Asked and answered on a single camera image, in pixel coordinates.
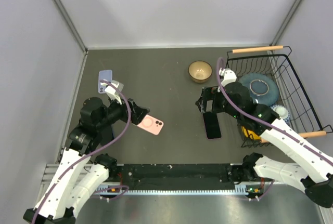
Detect black wire basket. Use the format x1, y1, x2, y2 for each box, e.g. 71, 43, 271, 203
225, 50, 332, 134

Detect tan ceramic bowl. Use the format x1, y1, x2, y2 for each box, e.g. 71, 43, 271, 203
188, 60, 212, 83

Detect lavender phone case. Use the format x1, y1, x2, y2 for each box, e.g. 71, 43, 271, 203
98, 70, 112, 94

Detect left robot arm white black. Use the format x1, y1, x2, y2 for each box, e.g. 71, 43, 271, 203
23, 97, 150, 223

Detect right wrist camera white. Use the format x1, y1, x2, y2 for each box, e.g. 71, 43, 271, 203
218, 68, 237, 87

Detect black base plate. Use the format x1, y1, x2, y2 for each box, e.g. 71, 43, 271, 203
109, 164, 247, 191

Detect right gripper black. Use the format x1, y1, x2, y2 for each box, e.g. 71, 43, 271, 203
196, 86, 241, 120

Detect blue white patterned bowl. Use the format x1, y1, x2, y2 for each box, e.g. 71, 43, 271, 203
271, 104, 290, 125

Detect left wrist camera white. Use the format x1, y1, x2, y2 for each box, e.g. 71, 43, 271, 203
99, 80, 123, 105

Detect pink phone case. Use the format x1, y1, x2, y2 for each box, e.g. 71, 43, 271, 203
137, 115, 164, 135

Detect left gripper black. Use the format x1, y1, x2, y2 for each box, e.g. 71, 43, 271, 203
97, 94, 149, 130

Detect yellow bowl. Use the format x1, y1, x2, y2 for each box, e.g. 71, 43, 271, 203
241, 126, 261, 142

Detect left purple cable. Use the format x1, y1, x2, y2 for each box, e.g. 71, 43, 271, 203
31, 79, 132, 224

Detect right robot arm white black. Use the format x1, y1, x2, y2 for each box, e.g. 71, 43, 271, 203
196, 82, 332, 208

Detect aluminium rail frame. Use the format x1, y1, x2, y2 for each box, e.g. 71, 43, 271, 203
24, 153, 332, 223

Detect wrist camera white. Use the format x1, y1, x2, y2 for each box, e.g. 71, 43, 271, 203
99, 80, 123, 105
218, 68, 237, 87

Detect blue ceramic plate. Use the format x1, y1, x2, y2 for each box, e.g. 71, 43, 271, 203
239, 73, 279, 106

